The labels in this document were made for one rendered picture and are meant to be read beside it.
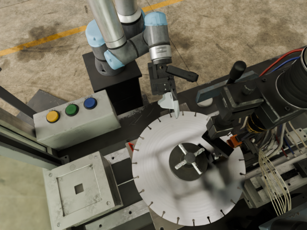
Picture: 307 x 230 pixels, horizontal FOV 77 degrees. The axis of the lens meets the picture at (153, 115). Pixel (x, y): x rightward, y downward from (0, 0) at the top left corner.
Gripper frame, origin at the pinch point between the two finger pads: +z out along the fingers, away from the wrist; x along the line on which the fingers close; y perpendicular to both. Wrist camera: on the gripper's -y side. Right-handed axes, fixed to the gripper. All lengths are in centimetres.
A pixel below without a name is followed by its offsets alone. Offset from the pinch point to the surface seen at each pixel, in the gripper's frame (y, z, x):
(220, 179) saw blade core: -7.5, 17.2, 18.2
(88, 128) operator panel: 33.2, 0.1, -4.1
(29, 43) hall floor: 126, -81, -154
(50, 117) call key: 44.5, -6.6, -1.0
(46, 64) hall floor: 104, -53, -136
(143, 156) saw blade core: 13.2, 8.6, 13.1
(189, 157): 0.6, 8.9, 19.4
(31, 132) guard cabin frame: 50, -3, 2
